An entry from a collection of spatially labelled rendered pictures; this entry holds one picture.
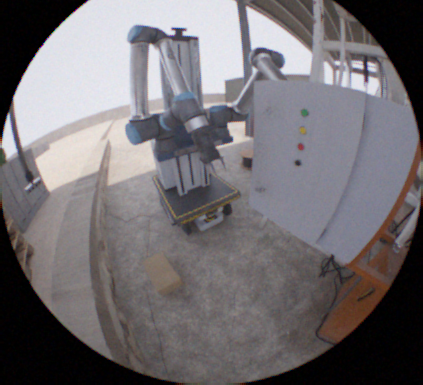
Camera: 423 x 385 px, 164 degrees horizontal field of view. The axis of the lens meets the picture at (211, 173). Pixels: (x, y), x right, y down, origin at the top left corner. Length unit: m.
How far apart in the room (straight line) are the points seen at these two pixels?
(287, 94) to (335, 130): 0.19
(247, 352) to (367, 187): 1.11
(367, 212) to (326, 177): 0.20
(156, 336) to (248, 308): 0.68
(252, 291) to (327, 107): 1.18
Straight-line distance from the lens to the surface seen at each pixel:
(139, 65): 0.89
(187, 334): 1.20
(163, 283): 1.16
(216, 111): 1.18
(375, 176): 0.54
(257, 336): 1.20
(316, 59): 1.04
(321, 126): 0.50
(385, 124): 0.51
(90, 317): 1.12
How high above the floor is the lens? 1.18
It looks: 29 degrees down
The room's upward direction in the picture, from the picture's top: 4 degrees counter-clockwise
